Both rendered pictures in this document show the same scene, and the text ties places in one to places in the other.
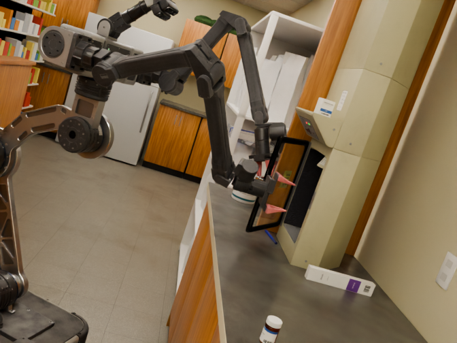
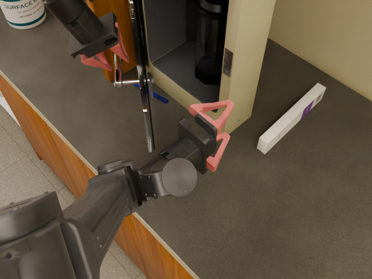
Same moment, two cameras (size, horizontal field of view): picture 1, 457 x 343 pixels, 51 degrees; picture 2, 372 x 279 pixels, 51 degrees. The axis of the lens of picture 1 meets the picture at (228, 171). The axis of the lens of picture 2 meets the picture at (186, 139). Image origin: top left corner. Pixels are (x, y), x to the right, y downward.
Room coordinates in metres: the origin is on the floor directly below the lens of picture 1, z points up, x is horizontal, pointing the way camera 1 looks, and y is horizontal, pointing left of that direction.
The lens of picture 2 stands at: (1.31, 0.10, 1.78)
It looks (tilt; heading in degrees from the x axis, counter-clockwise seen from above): 54 degrees down; 324
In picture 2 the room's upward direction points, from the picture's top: straight up
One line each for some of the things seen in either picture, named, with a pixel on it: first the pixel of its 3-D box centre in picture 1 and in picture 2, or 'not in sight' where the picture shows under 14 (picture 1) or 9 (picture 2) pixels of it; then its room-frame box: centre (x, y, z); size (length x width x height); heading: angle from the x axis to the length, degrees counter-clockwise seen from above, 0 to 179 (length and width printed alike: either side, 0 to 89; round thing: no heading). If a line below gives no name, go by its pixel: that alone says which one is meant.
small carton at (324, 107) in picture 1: (324, 107); not in sight; (1.82, -0.27, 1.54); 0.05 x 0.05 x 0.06; 15
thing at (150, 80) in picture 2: not in sight; (149, 86); (1.81, -0.17, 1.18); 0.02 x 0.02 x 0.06; 61
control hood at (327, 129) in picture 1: (313, 125); not in sight; (1.89, -0.26, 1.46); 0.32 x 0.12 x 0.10; 7
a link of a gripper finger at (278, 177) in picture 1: (281, 184); (213, 121); (1.62, -0.19, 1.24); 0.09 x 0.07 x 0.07; 97
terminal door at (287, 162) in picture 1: (278, 184); (139, 48); (1.91, -0.21, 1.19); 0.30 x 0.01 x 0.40; 151
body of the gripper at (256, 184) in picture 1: (258, 188); (183, 155); (1.61, -0.12, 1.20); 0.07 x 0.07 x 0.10; 7
